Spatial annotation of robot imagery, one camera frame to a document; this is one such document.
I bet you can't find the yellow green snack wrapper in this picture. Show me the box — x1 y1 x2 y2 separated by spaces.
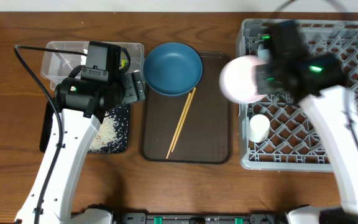
120 59 128 70

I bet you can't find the white bowl with food scraps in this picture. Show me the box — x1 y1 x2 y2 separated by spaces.
219 55 265 104

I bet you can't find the dark blue plate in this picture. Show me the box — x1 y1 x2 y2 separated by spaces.
143 42 203 96

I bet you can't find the white cup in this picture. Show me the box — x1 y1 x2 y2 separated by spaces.
249 114 270 143

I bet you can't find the wooden chopstick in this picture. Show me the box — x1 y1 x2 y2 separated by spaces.
165 86 196 160
170 88 196 153

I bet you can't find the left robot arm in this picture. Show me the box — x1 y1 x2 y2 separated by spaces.
15 106 129 223

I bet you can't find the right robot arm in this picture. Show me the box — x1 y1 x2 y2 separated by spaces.
251 54 358 223

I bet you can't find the spilled rice food waste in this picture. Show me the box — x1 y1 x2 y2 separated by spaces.
88 105 130 154

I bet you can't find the grey dishwasher rack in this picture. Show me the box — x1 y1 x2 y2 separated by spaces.
238 20 358 172

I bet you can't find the black plastic tray bin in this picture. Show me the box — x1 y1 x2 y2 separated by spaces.
39 103 130 154

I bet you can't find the clear plastic bin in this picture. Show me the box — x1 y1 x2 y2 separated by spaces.
40 41 145 90

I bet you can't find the dark brown serving tray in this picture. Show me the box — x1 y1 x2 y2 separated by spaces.
140 52 232 164

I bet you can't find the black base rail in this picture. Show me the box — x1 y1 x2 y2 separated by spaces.
73 205 291 224

